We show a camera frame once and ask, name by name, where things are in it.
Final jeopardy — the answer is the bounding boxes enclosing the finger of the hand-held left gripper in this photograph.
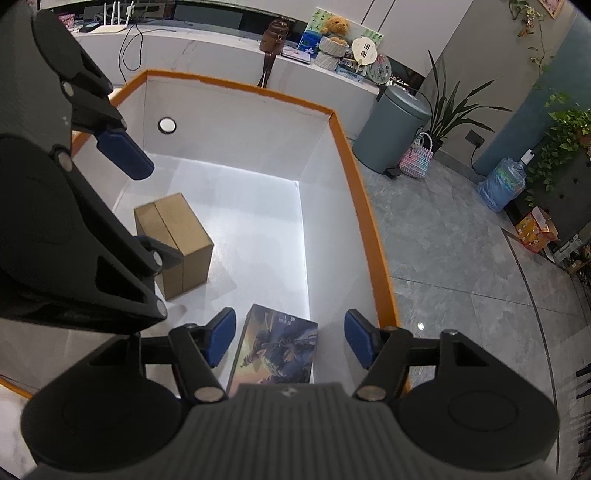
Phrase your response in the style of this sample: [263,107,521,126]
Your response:
[32,8,154,180]
[95,234,184,322]

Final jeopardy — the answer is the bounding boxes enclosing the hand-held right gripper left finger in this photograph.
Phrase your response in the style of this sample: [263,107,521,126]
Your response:
[85,307,237,403]

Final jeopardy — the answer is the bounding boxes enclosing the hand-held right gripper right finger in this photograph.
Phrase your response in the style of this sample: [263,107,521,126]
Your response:
[344,308,490,401]

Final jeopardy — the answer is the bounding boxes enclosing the illustrated box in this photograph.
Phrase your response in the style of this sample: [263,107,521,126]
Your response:
[226,303,319,395]

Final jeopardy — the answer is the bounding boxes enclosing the brown cardboard box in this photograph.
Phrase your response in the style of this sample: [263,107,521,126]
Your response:
[134,193,214,301]

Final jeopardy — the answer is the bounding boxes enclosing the white router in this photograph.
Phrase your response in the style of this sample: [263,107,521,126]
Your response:
[90,0,136,34]

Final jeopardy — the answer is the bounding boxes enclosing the white marble tv console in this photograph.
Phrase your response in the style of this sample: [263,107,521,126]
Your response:
[65,18,382,139]

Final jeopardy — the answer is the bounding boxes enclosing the pastel woven bag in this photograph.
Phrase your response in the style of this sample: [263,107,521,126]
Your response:
[399,132,435,181]

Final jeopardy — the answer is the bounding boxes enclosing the brown leather bag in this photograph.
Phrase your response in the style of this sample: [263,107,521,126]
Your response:
[257,18,290,88]

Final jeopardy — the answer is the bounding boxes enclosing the orange cardboard carton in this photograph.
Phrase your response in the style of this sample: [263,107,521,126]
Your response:
[515,206,562,254]

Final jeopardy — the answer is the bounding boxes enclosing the blue water bottle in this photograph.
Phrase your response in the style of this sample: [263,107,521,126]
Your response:
[478,150,536,213]

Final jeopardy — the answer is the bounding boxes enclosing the grey-green trash can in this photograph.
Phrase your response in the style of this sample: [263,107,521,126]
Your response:
[353,85,432,178]

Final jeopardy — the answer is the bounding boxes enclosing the long-leaf potted plant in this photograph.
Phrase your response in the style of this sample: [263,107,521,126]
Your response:
[416,50,513,153]

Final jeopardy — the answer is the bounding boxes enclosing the brown teddy bear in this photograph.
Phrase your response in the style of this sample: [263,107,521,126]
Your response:
[321,15,350,38]

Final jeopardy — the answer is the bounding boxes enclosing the round white paper fan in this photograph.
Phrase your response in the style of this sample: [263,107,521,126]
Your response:
[351,38,378,66]

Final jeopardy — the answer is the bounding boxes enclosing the round patterned fan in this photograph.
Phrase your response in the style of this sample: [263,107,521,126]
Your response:
[367,54,393,86]

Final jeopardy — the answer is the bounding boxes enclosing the green painted canvas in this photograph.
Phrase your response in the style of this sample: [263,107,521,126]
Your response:
[302,7,384,52]

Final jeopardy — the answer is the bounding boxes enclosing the green vine plant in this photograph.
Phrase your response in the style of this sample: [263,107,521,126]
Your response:
[525,91,591,208]

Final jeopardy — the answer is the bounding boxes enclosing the hanging vine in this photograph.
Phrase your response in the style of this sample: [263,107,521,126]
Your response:
[508,0,556,75]

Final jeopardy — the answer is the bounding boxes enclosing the black cable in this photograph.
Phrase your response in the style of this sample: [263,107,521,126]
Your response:
[119,22,145,86]

